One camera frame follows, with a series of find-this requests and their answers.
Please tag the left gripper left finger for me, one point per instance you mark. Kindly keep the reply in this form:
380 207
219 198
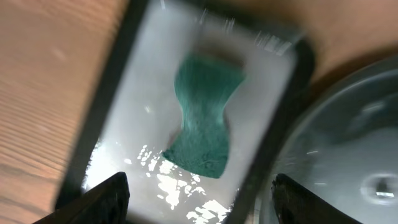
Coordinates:
105 203

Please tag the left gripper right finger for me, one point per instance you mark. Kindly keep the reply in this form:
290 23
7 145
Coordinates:
294 204

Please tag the green yellow sponge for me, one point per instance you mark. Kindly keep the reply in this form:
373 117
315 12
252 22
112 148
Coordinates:
203 86

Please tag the black round tray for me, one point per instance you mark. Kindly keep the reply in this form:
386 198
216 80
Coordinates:
343 148

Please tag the black rectangular tray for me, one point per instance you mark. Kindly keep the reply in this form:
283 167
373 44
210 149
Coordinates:
135 114

